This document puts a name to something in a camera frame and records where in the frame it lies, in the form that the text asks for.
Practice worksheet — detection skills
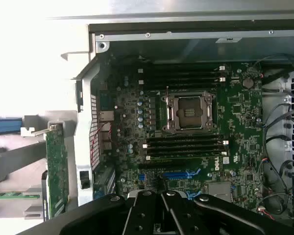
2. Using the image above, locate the grey chipset heatsink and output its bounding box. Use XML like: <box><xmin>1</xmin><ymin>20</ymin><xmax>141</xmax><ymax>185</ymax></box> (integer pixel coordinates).
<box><xmin>207</xmin><ymin>182</ymin><xmax>233</xmax><ymax>204</ymax></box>

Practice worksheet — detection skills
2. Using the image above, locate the long blue expansion slot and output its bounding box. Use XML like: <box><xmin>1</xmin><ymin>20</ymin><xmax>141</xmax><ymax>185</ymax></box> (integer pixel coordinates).
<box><xmin>161</xmin><ymin>168</ymin><xmax>202</xmax><ymax>181</ymax></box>

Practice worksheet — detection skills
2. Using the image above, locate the black expansion slot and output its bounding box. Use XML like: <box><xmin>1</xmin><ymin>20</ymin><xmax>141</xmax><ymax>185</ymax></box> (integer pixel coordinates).
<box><xmin>138</xmin><ymin>162</ymin><xmax>205</xmax><ymax>170</ymax></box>

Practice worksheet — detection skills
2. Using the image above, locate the black labelled RAM stick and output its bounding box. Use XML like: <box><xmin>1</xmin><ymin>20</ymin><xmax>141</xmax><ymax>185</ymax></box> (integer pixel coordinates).
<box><xmin>146</xmin><ymin>158</ymin><xmax>206</xmax><ymax>164</ymax></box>

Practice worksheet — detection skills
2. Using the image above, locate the black RAM slot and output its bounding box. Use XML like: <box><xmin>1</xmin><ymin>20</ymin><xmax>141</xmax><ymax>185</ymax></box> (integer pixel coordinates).
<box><xmin>138</xmin><ymin>70</ymin><xmax>226</xmax><ymax>77</ymax></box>
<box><xmin>142</xmin><ymin>141</ymin><xmax>230</xmax><ymax>149</ymax></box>
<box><xmin>144</xmin><ymin>148</ymin><xmax>229</xmax><ymax>155</ymax></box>
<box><xmin>138</xmin><ymin>82</ymin><xmax>226</xmax><ymax>89</ymax></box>
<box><xmin>138</xmin><ymin>75</ymin><xmax>226</xmax><ymax>83</ymax></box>
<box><xmin>145</xmin><ymin>154</ymin><xmax>228</xmax><ymax>163</ymax></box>
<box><xmin>138</xmin><ymin>64</ymin><xmax>226</xmax><ymax>71</ymax></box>
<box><xmin>143</xmin><ymin>136</ymin><xmax>230</xmax><ymax>143</ymax></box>

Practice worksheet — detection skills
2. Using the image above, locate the green motherboard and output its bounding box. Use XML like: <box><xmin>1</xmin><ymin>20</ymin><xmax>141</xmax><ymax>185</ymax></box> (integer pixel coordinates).
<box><xmin>98</xmin><ymin>57</ymin><xmax>264</xmax><ymax>218</ymax></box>

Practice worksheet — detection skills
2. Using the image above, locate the metal CPU socket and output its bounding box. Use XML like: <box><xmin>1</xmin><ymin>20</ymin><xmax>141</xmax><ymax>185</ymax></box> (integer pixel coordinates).
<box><xmin>161</xmin><ymin>91</ymin><xmax>218</xmax><ymax>135</ymax></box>

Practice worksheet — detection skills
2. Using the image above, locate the green RAM stick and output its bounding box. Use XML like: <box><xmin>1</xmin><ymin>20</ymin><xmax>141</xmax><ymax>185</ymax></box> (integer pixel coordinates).
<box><xmin>0</xmin><ymin>192</ymin><xmax>43</xmax><ymax>200</ymax></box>

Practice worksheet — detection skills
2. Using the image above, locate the grey parts rack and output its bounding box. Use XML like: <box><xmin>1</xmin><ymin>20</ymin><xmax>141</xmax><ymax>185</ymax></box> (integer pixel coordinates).
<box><xmin>0</xmin><ymin>110</ymin><xmax>79</xmax><ymax>221</ymax></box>

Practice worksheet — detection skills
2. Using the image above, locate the round coin battery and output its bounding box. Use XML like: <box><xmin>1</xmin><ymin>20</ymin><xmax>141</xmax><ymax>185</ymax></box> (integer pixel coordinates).
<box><xmin>242</xmin><ymin>77</ymin><xmax>254</xmax><ymax>89</ymax></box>

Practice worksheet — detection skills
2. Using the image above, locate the hard disk with blue rails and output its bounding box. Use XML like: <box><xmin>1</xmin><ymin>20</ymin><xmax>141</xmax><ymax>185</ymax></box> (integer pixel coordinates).
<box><xmin>0</xmin><ymin>117</ymin><xmax>23</xmax><ymax>136</ymax></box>

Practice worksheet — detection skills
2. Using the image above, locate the open black PC case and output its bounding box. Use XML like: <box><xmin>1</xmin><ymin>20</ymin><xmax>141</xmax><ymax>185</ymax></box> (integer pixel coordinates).
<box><xmin>46</xmin><ymin>11</ymin><xmax>294</xmax><ymax>235</ymax></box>

